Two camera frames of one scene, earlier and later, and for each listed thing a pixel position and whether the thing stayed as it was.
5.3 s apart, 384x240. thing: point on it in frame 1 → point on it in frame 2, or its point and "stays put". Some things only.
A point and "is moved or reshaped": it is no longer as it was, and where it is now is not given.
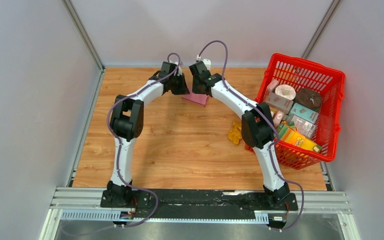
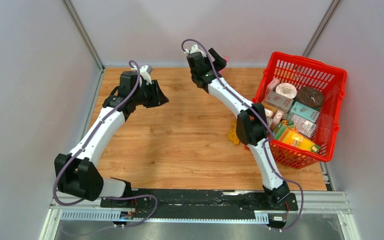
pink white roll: [286, 91] stays put
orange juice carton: [290, 135] stays put
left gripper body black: [172, 80] → [142, 96]
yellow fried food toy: [235, 134] stays put
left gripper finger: [180, 86] → [157, 97]
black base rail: [244, 200] stays put
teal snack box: [304, 113] stays put
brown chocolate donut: [308, 98] stays put
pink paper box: [199, 99] is moved or reshaped
